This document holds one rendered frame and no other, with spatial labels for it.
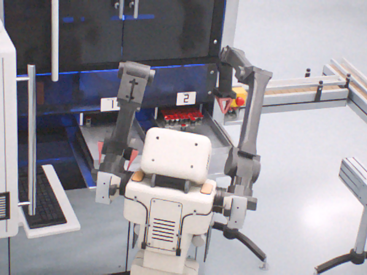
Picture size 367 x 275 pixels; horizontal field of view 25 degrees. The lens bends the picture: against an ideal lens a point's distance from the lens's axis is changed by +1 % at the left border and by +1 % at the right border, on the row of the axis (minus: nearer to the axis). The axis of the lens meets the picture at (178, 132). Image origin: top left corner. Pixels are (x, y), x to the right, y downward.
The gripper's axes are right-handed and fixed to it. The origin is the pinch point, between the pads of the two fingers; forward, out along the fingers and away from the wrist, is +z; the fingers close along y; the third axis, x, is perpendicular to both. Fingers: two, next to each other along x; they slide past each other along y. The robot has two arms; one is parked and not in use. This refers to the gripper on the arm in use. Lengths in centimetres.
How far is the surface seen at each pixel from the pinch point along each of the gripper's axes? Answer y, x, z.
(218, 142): 12.1, -3.3, 18.4
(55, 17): 12, 66, -40
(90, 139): 25, 51, 16
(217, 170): -8.9, 5.5, 22.4
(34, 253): 40, 73, 75
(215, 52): 22.6, -4.1, -18.9
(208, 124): 27.6, -4.6, 15.7
